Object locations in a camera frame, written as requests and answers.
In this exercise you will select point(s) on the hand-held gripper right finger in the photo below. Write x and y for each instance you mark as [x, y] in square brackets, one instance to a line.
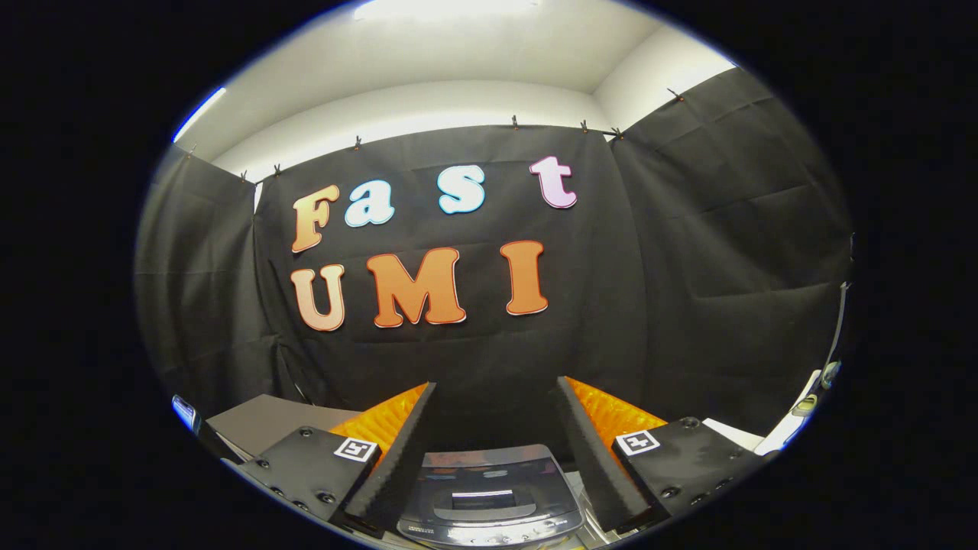
[592, 458]

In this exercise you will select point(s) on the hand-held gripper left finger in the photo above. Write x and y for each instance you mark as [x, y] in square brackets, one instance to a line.
[401, 458]

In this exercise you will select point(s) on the grey washing machine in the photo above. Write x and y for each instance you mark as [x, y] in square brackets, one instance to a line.
[489, 536]

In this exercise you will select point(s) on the black backdrop cloth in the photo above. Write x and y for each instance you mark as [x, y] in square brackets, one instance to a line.
[672, 305]

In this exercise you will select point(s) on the small olive round object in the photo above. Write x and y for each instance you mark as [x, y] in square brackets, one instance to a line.
[804, 406]

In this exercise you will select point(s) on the small glossy blue object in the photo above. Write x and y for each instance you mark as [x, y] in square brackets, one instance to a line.
[183, 412]

